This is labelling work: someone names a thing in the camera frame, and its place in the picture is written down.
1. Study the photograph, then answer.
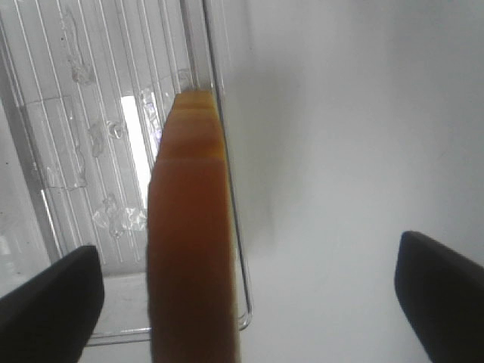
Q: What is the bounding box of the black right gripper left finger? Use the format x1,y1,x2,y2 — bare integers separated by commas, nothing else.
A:
1,246,104,362

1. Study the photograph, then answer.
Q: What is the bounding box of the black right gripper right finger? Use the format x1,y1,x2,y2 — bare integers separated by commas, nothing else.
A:
394,231,483,362

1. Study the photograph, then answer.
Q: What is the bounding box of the right clear plastic tray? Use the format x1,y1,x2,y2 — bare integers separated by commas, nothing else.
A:
1,1,230,346

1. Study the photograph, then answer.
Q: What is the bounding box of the toast bread slice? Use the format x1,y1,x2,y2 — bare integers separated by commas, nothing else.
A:
147,90,240,362

